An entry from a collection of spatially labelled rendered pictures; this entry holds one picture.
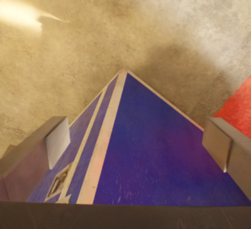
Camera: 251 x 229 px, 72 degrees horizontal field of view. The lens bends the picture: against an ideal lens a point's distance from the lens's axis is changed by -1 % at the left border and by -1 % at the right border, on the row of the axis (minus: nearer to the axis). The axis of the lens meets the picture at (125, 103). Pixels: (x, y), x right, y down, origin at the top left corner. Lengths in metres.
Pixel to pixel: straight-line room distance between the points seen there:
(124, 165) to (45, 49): 0.82
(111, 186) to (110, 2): 0.75
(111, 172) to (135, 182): 0.08
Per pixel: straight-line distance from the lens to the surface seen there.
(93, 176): 0.44
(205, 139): 0.17
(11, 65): 1.32
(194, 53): 0.97
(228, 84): 1.12
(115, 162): 0.49
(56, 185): 0.71
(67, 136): 0.16
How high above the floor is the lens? 0.87
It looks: 49 degrees down
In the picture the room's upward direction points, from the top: 168 degrees counter-clockwise
